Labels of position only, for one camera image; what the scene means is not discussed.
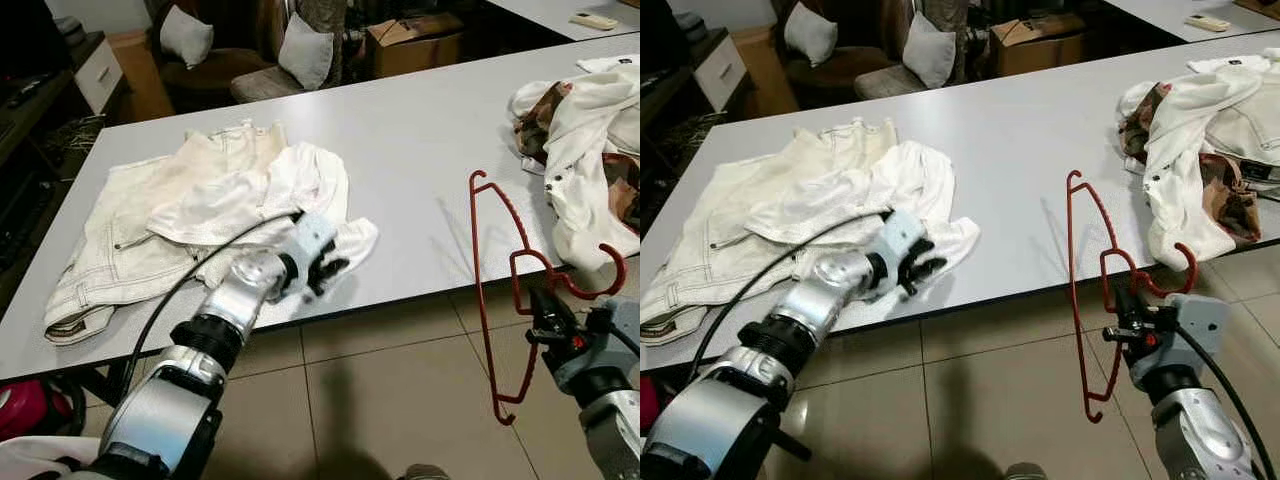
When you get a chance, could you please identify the pink round object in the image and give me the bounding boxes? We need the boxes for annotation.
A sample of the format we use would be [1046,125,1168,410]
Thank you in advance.
[640,375,661,436]
[0,378,86,441]

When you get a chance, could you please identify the brown patterned garment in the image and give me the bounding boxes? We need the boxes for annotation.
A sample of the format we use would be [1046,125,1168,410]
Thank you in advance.
[513,82,641,236]
[1118,82,1263,246]

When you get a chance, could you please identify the white denim jacket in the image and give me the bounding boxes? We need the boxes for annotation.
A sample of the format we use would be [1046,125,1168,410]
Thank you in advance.
[1118,62,1280,273]
[510,60,641,273]

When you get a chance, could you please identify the cream denim garment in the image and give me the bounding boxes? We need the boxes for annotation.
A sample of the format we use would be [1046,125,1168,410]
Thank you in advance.
[43,120,291,346]
[640,118,896,346]

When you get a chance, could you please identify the grey seat chair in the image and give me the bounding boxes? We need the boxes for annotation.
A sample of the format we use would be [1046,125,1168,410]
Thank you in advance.
[230,0,351,104]
[855,0,976,101]

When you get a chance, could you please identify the brown wooden chair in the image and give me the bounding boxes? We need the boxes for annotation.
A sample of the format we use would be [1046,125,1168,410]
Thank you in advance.
[148,0,251,96]
[775,0,876,96]

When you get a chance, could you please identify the black media shelf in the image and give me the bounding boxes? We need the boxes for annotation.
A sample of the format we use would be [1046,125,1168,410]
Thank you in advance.
[640,0,721,236]
[0,0,111,321]

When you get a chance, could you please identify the white pillow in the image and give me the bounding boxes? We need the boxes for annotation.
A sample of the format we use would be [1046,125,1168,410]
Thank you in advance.
[783,3,839,68]
[160,5,215,69]
[902,10,958,89]
[277,12,336,91]

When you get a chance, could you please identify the black table leg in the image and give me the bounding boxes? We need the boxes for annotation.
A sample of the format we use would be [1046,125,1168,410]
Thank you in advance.
[70,365,136,411]

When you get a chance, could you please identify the white drawer cabinet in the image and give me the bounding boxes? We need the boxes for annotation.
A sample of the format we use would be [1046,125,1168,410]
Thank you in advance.
[690,35,746,111]
[70,35,126,116]

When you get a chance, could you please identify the white patterned fabric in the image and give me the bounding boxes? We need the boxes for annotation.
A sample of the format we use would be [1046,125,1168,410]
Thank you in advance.
[0,435,101,480]

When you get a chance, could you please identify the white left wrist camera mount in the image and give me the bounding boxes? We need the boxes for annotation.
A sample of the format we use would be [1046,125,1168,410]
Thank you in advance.
[290,210,339,286]
[875,208,931,286]

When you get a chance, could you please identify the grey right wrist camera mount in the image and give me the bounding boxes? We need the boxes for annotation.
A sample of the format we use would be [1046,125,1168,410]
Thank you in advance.
[1130,293,1231,391]
[555,298,641,396]

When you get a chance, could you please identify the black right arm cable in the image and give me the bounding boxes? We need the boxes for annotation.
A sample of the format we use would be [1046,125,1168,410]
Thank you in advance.
[600,325,641,356]
[1170,320,1280,480]

